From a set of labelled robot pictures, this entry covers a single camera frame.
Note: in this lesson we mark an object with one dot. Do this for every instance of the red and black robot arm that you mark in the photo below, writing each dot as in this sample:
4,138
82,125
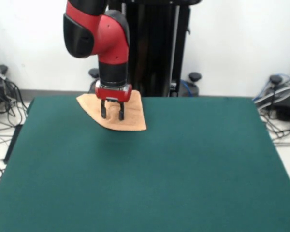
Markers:
108,36

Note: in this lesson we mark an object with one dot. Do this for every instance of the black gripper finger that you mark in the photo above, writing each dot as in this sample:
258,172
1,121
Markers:
104,110
121,112

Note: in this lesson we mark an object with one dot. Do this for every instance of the tan terry towel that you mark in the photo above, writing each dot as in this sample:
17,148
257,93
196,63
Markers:
135,116

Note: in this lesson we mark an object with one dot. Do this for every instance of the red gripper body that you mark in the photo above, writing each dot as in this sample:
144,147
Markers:
113,94

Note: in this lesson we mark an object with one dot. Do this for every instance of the dark green table cloth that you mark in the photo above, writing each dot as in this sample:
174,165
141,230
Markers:
62,181

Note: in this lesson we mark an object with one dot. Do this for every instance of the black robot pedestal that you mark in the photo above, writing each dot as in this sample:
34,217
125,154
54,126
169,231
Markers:
157,48

